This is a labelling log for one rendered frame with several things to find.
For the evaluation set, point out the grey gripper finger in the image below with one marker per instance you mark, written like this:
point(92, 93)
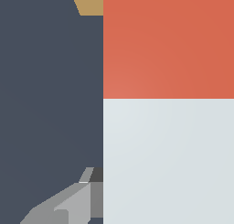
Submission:
point(76, 203)

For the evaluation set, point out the red and white peg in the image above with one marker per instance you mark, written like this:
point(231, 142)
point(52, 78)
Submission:
point(167, 105)

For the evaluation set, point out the tan box with hole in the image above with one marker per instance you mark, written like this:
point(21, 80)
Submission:
point(90, 1)

